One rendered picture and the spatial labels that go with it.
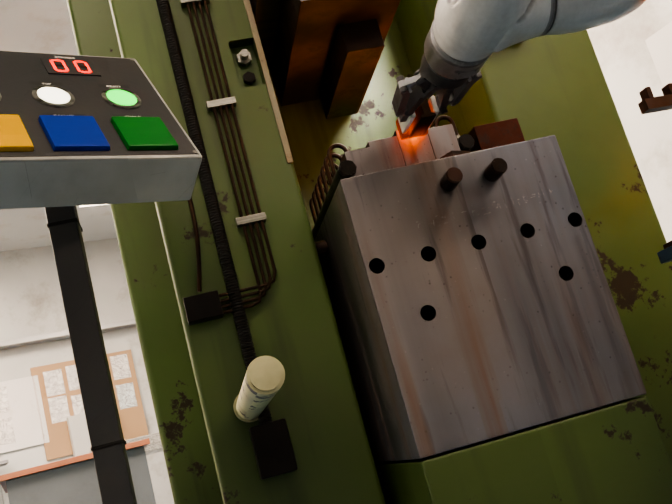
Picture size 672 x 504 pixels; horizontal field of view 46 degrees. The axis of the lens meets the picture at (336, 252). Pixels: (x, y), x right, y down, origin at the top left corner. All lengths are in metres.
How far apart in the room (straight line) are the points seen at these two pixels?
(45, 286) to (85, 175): 9.33
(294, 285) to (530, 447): 0.48
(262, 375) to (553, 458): 0.52
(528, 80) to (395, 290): 0.62
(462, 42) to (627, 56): 3.72
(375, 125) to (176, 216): 0.65
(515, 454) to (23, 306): 9.34
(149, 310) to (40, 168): 0.82
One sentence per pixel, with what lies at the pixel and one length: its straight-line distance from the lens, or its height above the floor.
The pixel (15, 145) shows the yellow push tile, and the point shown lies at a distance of 1.09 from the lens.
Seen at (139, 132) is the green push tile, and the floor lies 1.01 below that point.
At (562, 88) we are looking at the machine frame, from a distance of 1.70.
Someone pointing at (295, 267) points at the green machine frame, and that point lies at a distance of 1.43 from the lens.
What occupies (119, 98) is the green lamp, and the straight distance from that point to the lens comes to 1.25.
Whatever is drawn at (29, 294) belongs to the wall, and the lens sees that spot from 10.39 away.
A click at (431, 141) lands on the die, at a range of 1.40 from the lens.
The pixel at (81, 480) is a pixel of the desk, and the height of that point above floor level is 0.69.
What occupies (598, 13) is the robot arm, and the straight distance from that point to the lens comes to 1.11.
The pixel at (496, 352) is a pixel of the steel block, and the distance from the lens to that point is 1.26.
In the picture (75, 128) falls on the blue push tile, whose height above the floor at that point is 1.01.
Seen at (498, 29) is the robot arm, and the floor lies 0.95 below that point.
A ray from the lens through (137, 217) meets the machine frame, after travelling 1.91.
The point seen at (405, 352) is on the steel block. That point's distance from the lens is 1.22.
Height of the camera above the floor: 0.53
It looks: 13 degrees up
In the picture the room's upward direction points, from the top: 16 degrees counter-clockwise
